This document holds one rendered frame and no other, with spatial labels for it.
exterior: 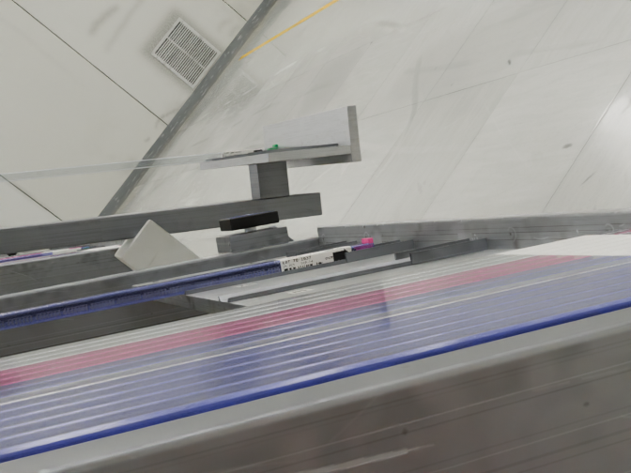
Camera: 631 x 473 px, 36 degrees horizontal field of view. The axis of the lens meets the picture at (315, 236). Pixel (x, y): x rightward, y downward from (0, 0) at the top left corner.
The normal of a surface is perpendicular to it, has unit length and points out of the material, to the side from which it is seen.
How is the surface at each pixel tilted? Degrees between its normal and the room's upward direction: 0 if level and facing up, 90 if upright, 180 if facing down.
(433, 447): 90
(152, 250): 90
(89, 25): 90
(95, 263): 90
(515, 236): 47
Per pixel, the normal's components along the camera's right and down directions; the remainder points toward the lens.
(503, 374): 0.37, -0.01
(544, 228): -0.92, 0.17
